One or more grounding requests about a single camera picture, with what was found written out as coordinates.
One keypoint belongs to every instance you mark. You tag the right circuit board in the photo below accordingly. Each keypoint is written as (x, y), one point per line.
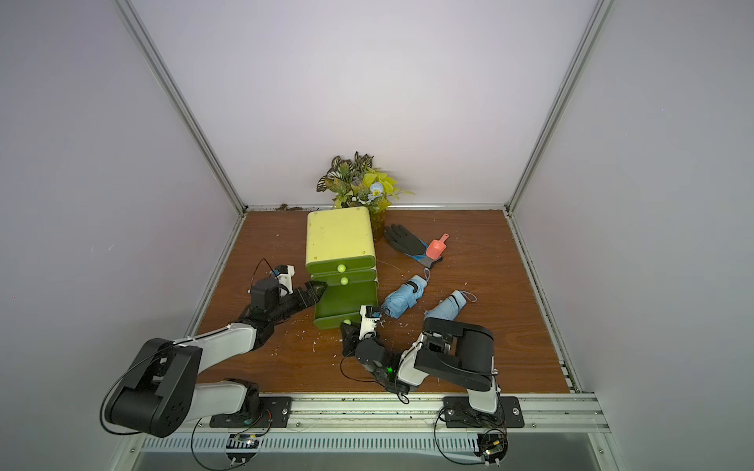
(493, 446)

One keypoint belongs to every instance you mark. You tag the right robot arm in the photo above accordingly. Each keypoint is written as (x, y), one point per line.
(455, 352)

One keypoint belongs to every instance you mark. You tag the artificial plant in vase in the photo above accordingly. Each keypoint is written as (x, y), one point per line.
(357, 182)

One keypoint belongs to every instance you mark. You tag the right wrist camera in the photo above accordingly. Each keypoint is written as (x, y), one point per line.
(371, 316)

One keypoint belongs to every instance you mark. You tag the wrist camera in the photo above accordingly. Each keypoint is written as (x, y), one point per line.
(284, 275)
(371, 316)

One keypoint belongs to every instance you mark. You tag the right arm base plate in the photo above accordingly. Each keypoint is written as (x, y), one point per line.
(458, 413)

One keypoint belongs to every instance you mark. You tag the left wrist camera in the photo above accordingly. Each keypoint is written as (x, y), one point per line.
(284, 275)

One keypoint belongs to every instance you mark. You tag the light blue umbrella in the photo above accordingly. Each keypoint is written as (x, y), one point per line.
(449, 308)
(397, 303)

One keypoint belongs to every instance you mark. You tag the dark green drawer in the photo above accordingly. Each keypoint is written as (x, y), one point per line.
(321, 266)
(347, 278)
(342, 301)

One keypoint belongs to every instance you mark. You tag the circuit board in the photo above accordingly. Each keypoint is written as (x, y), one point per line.
(241, 448)
(493, 446)

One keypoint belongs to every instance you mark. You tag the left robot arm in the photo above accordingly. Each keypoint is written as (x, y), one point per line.
(160, 390)

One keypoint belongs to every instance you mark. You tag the red plastic scoop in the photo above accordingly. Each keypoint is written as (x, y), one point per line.
(437, 247)

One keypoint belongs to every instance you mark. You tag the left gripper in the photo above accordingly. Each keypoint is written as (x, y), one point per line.
(310, 297)

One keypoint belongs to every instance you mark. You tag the left circuit board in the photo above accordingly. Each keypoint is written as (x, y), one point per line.
(241, 448)

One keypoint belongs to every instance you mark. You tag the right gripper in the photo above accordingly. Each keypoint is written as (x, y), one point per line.
(351, 336)

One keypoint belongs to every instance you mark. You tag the yellow-green drawer cabinet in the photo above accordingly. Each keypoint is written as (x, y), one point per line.
(339, 233)

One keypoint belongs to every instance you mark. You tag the black work glove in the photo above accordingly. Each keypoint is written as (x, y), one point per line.
(407, 243)

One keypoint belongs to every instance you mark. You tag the dark green top drawer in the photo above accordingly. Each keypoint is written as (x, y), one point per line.
(321, 266)

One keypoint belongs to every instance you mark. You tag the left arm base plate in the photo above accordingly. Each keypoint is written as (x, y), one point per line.
(263, 412)

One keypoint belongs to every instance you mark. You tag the dark green bottom drawer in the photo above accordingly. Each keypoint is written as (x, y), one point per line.
(342, 301)

